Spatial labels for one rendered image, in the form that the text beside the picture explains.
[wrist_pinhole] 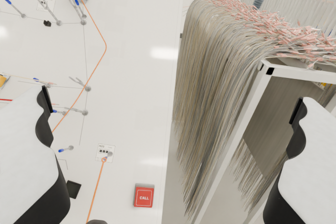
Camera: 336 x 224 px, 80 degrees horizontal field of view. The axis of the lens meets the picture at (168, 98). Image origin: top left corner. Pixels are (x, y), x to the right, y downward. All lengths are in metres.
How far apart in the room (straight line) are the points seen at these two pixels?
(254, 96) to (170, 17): 0.39
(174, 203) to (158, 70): 1.45
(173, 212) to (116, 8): 1.58
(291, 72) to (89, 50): 0.64
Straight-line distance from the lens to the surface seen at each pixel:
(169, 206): 1.90
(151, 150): 0.63
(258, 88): 0.73
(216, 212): 2.00
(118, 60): 0.66
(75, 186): 0.66
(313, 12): 3.65
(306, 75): 0.78
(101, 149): 0.64
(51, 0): 0.79
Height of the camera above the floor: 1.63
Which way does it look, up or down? 32 degrees down
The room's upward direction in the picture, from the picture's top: 11 degrees clockwise
